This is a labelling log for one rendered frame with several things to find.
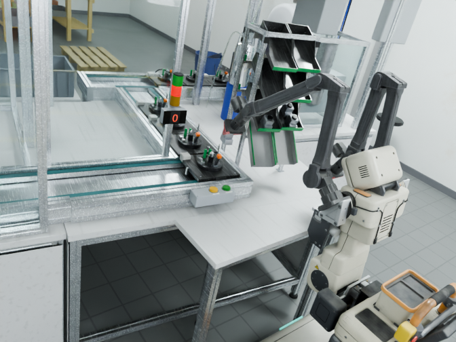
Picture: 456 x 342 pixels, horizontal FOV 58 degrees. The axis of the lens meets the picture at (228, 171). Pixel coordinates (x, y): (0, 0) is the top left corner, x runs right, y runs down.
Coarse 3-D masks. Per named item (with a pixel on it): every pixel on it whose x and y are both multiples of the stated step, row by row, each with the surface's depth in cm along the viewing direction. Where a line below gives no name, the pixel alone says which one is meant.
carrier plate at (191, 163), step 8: (184, 160) 214; (192, 160) 216; (224, 160) 223; (192, 168) 208; (200, 168) 210; (224, 168) 215; (232, 168) 216; (200, 176) 202; (208, 176) 204; (216, 176) 206; (224, 176) 208; (232, 176) 210
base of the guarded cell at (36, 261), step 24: (0, 240) 155; (24, 240) 158; (48, 240) 163; (0, 264) 158; (24, 264) 163; (48, 264) 169; (0, 288) 164; (24, 288) 169; (48, 288) 175; (0, 312) 170; (24, 312) 176; (48, 312) 182; (0, 336) 176; (24, 336) 182; (48, 336) 189
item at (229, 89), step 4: (228, 84) 292; (228, 88) 292; (232, 88) 290; (244, 88) 291; (228, 92) 293; (240, 92) 291; (228, 96) 294; (244, 96) 295; (224, 100) 299; (228, 100) 295; (224, 104) 299; (228, 104) 296; (224, 108) 300; (228, 108) 297; (224, 112) 300; (224, 116) 301; (232, 116) 299; (224, 120) 303
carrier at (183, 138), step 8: (176, 136) 237; (184, 136) 234; (192, 136) 230; (200, 136) 244; (176, 144) 229; (184, 144) 227; (192, 144) 228; (200, 144) 230; (208, 144) 237; (176, 152) 221; (184, 152) 222; (192, 152) 224; (200, 152) 226; (216, 152) 231
